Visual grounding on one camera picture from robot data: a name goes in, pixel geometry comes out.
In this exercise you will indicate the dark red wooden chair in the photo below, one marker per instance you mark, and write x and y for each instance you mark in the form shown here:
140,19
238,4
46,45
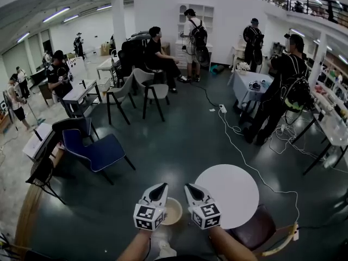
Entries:
255,232

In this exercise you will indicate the beige wastebasket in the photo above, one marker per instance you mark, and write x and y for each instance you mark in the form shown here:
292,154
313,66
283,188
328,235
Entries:
174,211

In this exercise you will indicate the black-legged marble table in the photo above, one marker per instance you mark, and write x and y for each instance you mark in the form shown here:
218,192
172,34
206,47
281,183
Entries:
329,129

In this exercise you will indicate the round white table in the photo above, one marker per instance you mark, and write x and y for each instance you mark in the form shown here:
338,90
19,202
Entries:
231,192

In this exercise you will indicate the small white side table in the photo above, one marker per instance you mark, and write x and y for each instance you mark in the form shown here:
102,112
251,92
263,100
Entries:
107,67

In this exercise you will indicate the teal rolled mat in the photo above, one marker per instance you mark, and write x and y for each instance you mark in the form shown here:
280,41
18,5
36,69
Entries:
217,69

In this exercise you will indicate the white desk with faucet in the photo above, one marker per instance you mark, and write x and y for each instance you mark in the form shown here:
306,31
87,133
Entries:
81,91

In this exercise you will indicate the black balcony railing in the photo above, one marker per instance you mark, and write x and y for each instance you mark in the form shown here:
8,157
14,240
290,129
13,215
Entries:
299,1

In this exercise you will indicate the white shelf cabinet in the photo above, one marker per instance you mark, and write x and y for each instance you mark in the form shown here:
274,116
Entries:
209,15

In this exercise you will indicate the table with grey tablecloth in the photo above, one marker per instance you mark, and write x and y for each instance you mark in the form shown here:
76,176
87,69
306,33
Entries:
247,87

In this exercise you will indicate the white vanity table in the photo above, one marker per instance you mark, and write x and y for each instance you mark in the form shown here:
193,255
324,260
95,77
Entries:
239,53

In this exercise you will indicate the person's right forearm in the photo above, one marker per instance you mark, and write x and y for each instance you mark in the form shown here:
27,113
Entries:
231,246

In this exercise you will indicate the grey chair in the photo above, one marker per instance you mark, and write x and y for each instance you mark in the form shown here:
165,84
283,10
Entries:
119,91
152,88

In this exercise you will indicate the black padded chair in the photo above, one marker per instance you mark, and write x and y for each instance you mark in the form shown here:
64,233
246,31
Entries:
70,124

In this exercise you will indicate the person's black shirt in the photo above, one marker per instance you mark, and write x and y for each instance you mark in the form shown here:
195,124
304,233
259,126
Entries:
185,258

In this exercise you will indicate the white flower bouquet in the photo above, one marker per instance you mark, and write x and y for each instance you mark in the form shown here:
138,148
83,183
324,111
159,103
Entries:
242,66

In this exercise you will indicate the white cardboard box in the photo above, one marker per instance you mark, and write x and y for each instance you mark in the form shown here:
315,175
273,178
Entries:
35,140

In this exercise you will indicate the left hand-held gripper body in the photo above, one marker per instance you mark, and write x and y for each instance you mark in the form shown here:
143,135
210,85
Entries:
148,216

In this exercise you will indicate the black office chair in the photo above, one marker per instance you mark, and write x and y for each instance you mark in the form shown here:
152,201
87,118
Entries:
130,53

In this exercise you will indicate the person's left forearm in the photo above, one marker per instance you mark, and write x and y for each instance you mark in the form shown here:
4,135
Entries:
136,246

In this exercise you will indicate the person's left white shoe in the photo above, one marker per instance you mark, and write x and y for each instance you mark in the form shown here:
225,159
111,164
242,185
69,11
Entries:
166,250

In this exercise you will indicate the black mesh chair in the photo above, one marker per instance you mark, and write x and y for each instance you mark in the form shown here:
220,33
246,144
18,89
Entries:
40,173

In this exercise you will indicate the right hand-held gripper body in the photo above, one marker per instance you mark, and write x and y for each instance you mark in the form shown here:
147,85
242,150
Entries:
206,215

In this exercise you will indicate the white wooden rack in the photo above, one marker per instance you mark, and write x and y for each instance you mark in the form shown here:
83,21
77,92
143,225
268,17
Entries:
329,86

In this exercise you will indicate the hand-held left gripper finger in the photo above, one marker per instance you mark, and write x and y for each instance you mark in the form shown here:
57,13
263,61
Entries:
144,197
165,198

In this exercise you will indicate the white power strip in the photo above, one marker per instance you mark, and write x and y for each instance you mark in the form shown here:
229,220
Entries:
295,231
223,108

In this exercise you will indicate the blue padded chair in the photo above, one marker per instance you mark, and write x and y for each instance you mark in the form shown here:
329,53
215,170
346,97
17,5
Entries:
95,151

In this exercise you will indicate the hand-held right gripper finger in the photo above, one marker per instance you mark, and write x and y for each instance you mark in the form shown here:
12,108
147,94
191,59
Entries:
187,197
208,197

